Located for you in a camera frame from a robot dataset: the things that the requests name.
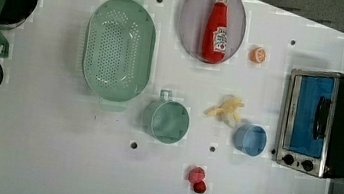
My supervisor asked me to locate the green mug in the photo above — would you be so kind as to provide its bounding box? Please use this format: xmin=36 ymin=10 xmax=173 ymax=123
xmin=142 ymin=89 xmax=190 ymax=144

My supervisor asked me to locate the black toaster oven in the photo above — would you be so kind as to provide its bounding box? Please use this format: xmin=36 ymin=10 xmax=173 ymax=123
xmin=276 ymin=69 xmax=344 ymax=179

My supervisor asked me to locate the pink toy strawberry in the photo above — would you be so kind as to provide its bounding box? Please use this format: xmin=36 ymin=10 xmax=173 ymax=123
xmin=188 ymin=167 xmax=205 ymax=184

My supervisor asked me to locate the blue bowl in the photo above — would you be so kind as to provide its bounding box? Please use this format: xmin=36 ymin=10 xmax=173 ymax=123
xmin=234 ymin=123 xmax=267 ymax=157

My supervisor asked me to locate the red ketchup bottle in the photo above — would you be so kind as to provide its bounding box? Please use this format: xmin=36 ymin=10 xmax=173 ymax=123
xmin=201 ymin=0 xmax=229 ymax=64

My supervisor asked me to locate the grey oval plate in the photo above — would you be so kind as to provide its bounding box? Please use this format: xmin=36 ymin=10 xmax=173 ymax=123
xmin=178 ymin=0 xmax=246 ymax=62

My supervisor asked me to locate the peeled toy banana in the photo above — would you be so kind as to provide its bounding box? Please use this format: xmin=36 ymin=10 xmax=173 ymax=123
xmin=204 ymin=97 xmax=245 ymax=127

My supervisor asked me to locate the green plastic colander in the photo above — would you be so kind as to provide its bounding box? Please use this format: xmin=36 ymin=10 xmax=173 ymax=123
xmin=82 ymin=0 xmax=156 ymax=113

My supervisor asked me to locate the red toy berry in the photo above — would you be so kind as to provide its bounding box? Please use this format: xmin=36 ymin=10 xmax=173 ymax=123
xmin=193 ymin=181 xmax=206 ymax=194

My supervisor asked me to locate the orange slice toy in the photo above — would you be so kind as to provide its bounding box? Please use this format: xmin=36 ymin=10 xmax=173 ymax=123
xmin=249 ymin=47 xmax=267 ymax=64

